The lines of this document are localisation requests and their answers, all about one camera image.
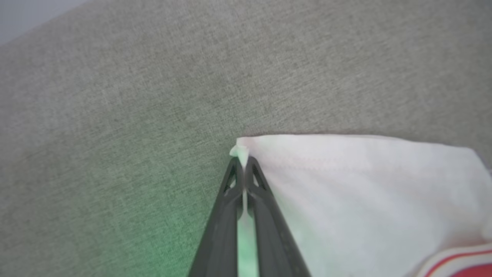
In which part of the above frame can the grey fabric sofa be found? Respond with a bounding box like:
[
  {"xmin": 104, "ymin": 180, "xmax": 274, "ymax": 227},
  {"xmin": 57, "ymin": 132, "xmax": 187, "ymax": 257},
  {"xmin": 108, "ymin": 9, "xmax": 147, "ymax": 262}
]
[{"xmin": 0, "ymin": 0, "xmax": 492, "ymax": 277}]

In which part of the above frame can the red jersey with white sleeves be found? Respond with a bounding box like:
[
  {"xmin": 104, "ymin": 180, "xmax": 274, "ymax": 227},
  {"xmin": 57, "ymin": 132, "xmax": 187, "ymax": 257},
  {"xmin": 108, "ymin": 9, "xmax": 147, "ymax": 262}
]
[{"xmin": 229, "ymin": 134, "xmax": 492, "ymax": 277}]

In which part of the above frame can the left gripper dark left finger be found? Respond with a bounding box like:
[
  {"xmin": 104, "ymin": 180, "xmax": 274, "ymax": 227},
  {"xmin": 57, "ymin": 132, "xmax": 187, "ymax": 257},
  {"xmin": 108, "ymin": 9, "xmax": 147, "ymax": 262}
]
[{"xmin": 188, "ymin": 156, "xmax": 245, "ymax": 277}]

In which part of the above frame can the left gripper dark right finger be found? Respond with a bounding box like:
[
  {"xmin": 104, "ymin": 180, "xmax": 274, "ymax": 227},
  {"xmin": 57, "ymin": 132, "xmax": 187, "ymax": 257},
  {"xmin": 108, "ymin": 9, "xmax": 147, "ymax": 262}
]
[{"xmin": 244, "ymin": 156, "xmax": 312, "ymax": 277}]

